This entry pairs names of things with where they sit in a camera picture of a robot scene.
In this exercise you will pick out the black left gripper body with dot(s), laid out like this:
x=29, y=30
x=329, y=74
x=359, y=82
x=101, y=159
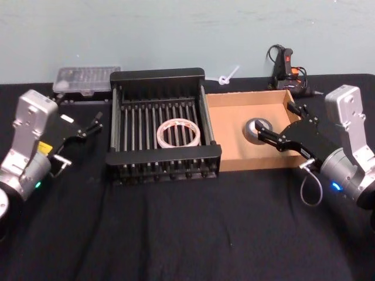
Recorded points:
x=66, y=128

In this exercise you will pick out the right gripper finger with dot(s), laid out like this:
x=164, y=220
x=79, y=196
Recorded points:
x=271, y=139
x=300, y=112

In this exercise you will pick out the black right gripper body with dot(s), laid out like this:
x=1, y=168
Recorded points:
x=310, y=137

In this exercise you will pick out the silver tape roll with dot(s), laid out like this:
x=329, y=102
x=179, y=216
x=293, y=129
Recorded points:
x=249, y=131

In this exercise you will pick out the white tape roll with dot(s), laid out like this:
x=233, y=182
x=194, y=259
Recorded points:
x=159, y=134

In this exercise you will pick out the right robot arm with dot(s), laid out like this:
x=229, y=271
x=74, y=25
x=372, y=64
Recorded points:
x=345, y=102

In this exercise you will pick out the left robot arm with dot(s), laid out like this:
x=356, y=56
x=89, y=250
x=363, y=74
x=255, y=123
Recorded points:
x=27, y=117

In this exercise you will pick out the clear plastic case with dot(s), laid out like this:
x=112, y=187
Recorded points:
x=85, y=77

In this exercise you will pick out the shallow brown cardboard tray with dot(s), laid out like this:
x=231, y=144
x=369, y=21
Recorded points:
x=228, y=137

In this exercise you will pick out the black rack with steel bars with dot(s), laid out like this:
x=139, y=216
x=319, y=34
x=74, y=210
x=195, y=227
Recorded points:
x=161, y=155

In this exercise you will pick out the black table cloth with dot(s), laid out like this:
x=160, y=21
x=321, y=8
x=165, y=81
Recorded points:
x=205, y=234

